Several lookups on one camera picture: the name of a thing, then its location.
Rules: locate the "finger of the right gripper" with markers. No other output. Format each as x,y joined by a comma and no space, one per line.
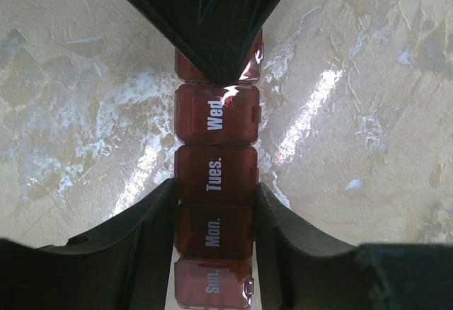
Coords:
215,35

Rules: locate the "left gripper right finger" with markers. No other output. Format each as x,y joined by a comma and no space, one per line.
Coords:
302,267

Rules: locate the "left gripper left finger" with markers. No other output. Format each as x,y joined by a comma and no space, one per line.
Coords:
123,263

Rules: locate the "red weekly pill organizer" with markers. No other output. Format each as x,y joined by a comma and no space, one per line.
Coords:
216,174

